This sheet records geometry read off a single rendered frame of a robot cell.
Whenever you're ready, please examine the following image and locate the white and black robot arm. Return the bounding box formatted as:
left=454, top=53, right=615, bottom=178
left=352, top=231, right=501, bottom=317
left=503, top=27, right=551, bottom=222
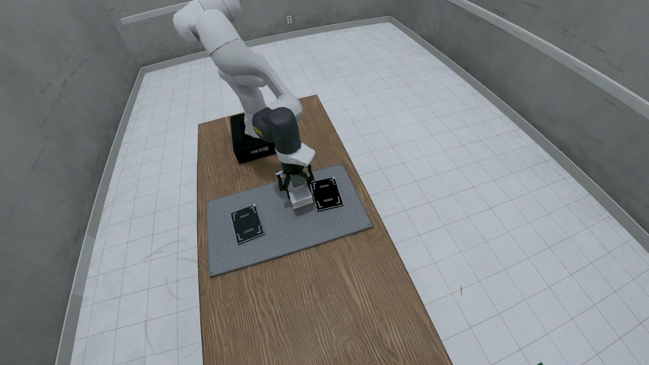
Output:
left=173, top=0, right=315, bottom=167

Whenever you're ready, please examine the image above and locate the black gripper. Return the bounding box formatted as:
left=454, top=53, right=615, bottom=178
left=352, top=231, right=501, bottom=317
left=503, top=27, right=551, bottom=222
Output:
left=275, top=162, right=314, bottom=199

